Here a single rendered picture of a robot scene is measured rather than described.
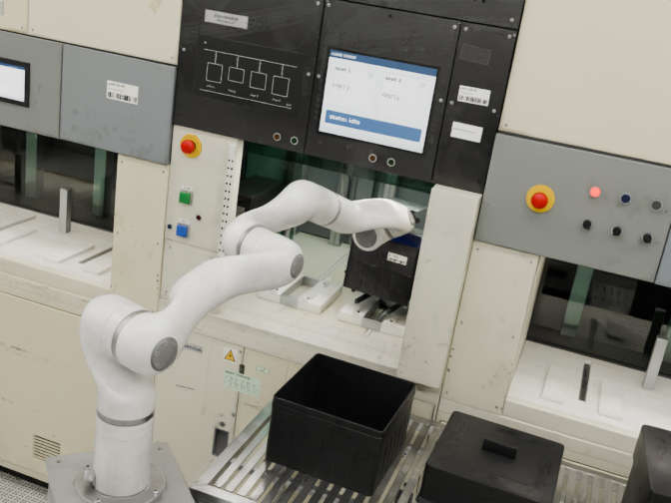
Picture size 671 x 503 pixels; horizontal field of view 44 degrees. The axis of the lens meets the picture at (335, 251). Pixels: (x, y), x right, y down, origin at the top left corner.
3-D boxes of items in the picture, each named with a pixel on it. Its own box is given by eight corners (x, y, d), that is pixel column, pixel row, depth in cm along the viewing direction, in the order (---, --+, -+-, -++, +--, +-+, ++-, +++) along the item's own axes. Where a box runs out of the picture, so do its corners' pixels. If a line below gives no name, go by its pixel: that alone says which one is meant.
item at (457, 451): (414, 501, 192) (424, 452, 188) (444, 441, 218) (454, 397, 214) (542, 546, 183) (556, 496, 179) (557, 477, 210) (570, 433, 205)
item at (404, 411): (308, 408, 224) (317, 351, 218) (405, 441, 215) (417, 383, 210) (262, 459, 199) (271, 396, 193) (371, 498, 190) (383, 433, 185)
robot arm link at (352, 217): (359, 175, 204) (414, 205, 229) (306, 197, 211) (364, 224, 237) (366, 209, 201) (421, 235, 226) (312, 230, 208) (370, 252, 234)
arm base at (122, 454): (83, 519, 170) (87, 441, 164) (68, 465, 186) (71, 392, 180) (175, 504, 178) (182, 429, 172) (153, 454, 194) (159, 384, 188)
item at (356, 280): (335, 296, 255) (354, 197, 247) (359, 283, 273) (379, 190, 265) (408, 320, 246) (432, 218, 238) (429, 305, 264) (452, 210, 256)
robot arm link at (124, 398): (120, 432, 168) (127, 325, 160) (65, 394, 178) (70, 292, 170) (167, 413, 177) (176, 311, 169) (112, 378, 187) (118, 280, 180)
